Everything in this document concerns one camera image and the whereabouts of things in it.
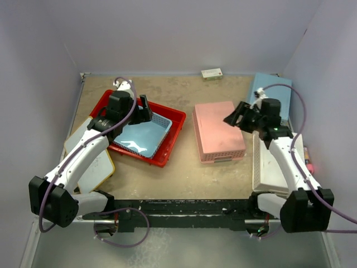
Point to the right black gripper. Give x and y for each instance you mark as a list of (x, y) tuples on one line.
[(233, 118)]

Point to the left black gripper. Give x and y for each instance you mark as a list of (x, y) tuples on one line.
[(143, 115)]

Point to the pink perforated basket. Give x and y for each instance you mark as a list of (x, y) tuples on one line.
[(216, 140)]

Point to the red plastic tray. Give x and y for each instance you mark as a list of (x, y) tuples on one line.
[(161, 157)]

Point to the light blue perforated basket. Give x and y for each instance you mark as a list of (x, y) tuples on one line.
[(281, 93)]

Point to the white perforated basket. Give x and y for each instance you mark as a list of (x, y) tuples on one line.
[(267, 175)]

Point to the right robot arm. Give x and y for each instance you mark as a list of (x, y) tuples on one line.
[(308, 206)]

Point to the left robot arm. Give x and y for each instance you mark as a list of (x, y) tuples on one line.
[(51, 197)]

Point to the small white red box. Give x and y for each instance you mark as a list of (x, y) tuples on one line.
[(212, 74)]

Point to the yellow-rimmed whiteboard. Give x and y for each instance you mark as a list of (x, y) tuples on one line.
[(99, 170)]

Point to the pink marker pen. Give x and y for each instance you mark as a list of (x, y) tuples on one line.
[(308, 163)]

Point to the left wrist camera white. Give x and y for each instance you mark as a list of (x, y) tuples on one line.
[(123, 86)]

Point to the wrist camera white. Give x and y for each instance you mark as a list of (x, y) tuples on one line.
[(259, 97), (123, 86)]

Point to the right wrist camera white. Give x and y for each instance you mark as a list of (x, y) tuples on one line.
[(259, 97)]

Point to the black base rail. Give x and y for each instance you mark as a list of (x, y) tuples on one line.
[(232, 214)]

